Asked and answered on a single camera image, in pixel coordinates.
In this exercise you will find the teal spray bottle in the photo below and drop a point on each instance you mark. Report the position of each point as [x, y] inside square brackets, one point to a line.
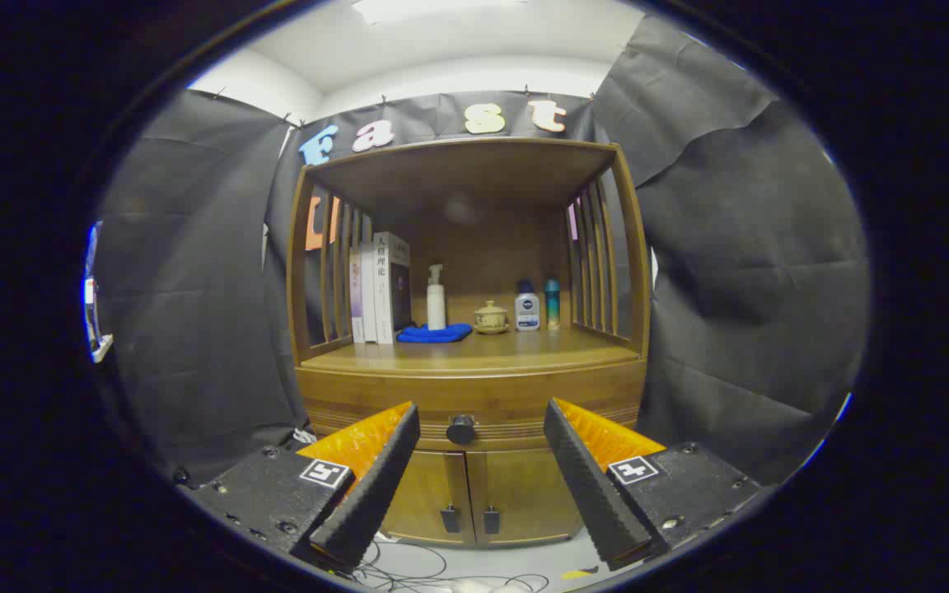
[553, 309]

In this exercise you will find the white and blue equipment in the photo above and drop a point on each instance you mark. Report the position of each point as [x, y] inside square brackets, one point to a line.
[94, 313]

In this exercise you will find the beige lidded ceramic cup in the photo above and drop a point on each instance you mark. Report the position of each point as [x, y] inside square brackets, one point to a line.
[491, 317]

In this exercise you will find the ceiling light panel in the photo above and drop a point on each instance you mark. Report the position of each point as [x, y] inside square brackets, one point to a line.
[425, 8]

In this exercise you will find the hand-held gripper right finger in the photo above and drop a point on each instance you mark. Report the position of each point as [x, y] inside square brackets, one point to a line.
[586, 486]

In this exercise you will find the wooden cabinet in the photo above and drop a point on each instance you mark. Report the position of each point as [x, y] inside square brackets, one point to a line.
[474, 177]

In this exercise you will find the white pump bottle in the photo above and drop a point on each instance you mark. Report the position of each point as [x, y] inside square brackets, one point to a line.
[437, 309]

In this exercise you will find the thick white and dark book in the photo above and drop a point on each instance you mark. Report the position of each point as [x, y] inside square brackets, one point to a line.
[392, 288]

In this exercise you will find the wooden countertop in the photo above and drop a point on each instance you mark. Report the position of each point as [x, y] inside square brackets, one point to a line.
[507, 350]

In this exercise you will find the wooden cabinet door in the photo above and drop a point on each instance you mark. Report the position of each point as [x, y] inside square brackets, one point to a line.
[429, 494]
[524, 494]

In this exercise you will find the wooden drawer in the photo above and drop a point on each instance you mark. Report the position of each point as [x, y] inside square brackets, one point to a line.
[491, 395]

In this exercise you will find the white bottle with blue cap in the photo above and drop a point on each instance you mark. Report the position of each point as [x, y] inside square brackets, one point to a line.
[527, 313]

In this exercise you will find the folded blue cloth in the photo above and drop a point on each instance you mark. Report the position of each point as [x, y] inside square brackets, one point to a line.
[437, 333]

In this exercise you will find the thin purple-spined book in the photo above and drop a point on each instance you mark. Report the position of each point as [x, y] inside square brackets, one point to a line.
[356, 305]

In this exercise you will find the thin white book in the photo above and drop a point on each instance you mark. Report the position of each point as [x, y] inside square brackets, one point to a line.
[368, 301]

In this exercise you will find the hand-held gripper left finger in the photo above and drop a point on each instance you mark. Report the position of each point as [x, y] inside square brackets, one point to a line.
[376, 494]

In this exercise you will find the black backdrop cloth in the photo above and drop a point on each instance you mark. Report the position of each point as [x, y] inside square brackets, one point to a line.
[186, 288]

